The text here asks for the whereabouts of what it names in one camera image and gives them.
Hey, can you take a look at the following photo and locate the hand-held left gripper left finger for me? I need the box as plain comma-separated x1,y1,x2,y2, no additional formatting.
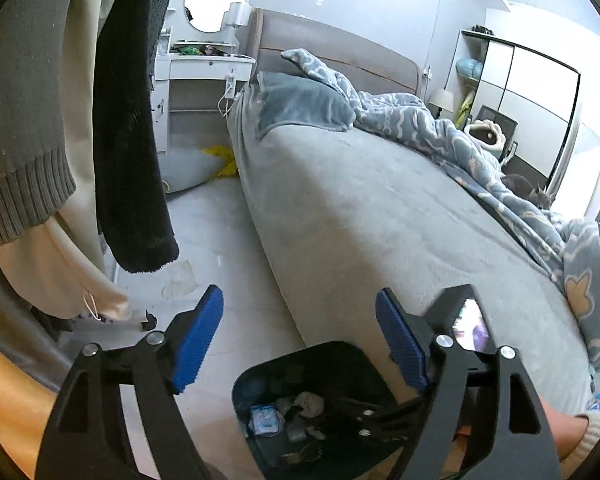
35,285,224,480

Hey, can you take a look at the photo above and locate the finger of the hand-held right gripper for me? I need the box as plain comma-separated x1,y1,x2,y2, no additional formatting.
336,395,424,419
330,402,429,442

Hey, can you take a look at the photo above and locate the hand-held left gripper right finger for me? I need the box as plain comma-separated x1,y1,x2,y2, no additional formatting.
375,287,563,480

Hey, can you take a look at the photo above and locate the dark trash bin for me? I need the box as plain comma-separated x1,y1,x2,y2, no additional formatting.
231,341,431,480

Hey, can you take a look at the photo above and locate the blue cartoon tissue pack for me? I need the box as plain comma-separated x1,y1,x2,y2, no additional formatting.
249,404,286,436

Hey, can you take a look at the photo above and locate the person's right forearm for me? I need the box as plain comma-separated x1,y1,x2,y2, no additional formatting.
537,394,600,478

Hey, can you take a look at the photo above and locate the grey bed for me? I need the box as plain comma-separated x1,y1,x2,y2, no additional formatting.
227,9,600,411

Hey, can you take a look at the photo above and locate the cream garment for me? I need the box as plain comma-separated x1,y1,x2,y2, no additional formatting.
0,0,182,322

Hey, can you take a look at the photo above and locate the grey cat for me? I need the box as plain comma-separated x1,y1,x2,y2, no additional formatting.
502,174,554,210

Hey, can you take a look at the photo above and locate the yellow bag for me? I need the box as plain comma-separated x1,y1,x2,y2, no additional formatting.
202,146,239,180

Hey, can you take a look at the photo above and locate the blue patterned blanket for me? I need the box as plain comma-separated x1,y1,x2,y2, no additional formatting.
281,49,600,374

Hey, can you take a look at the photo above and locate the cream cat bed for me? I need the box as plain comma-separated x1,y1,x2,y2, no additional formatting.
465,120,507,151

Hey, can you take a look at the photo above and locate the black fuzzy garment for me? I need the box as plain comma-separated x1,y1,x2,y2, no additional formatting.
94,0,180,275

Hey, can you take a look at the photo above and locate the yellow-green cloth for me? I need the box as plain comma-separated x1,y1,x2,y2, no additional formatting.
455,95,474,129

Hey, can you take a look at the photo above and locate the white door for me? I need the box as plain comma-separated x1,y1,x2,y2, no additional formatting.
577,122,600,222

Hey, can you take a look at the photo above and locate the orange wooden panel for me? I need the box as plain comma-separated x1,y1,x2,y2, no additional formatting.
0,335,62,480

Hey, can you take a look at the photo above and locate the bedside lamp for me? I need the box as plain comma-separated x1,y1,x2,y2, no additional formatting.
427,89,456,119

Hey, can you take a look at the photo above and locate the white wardrobe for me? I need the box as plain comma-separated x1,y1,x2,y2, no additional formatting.
472,40,581,187

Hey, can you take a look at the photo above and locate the light blue pillow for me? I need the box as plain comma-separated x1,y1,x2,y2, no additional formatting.
455,57,481,81

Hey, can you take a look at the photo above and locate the grey-blue fleece blanket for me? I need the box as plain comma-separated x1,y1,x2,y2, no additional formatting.
257,72,356,139

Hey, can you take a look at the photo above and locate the white shelf unit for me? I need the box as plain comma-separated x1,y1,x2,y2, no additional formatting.
447,30,491,129

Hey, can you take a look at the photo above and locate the grey knit sweater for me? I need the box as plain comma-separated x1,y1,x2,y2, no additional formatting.
0,0,112,247

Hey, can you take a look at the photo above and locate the white vanity desk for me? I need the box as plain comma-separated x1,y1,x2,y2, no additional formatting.
150,25,258,154

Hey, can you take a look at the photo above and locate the desk clutter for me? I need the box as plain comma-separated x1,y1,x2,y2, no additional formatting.
172,43,236,59

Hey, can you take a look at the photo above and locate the white table lamp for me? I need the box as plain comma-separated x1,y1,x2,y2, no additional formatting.
225,2,254,56

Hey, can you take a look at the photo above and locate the dark grey knit garment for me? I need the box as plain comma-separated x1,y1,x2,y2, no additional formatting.
150,0,180,62

